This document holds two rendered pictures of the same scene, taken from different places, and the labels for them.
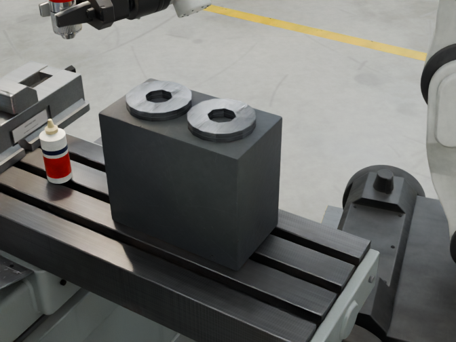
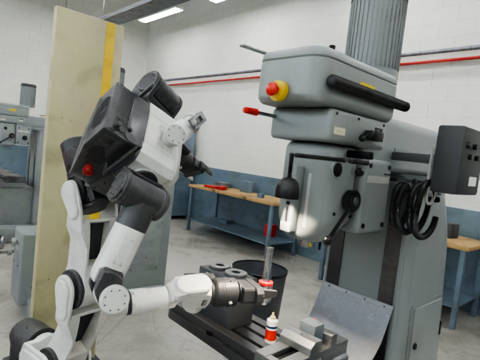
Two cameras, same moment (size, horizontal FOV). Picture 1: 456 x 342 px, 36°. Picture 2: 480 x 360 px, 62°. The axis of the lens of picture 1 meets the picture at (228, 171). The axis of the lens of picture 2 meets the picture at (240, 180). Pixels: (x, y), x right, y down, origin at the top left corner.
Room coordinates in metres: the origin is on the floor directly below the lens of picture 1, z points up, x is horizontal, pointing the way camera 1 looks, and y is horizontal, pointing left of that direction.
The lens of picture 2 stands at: (2.34, 0.49, 1.57)
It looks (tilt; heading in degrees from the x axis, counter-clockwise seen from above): 4 degrees down; 196
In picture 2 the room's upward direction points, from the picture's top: 6 degrees clockwise
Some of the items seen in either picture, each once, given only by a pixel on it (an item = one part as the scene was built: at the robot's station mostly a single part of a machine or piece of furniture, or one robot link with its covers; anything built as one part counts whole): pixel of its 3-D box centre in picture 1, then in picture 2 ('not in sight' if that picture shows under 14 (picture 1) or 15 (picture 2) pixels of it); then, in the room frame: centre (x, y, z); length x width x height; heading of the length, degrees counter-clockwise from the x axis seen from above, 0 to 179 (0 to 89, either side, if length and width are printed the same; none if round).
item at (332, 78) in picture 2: not in sight; (371, 95); (1.03, 0.51, 1.79); 0.45 x 0.04 x 0.04; 149
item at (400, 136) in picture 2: not in sight; (392, 148); (0.55, 0.63, 1.66); 0.80 x 0.23 x 0.20; 149
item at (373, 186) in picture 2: not in sight; (346, 191); (0.82, 0.47, 1.47); 0.24 x 0.19 x 0.26; 59
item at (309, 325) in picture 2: not in sight; (311, 330); (1.01, 0.42, 1.01); 0.06 x 0.05 x 0.06; 61
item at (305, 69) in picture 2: not in sight; (329, 89); (0.97, 0.38, 1.81); 0.47 x 0.26 x 0.16; 149
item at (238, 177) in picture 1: (192, 167); (225, 292); (0.81, 0.05, 1.00); 0.22 x 0.12 x 0.20; 59
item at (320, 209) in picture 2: not in sight; (315, 191); (0.98, 0.37, 1.47); 0.21 x 0.19 x 0.32; 59
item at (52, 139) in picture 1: (54, 148); (271, 326); (0.93, 0.27, 0.96); 0.04 x 0.04 x 0.11
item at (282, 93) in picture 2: not in sight; (278, 91); (1.18, 0.25, 1.76); 0.06 x 0.02 x 0.06; 59
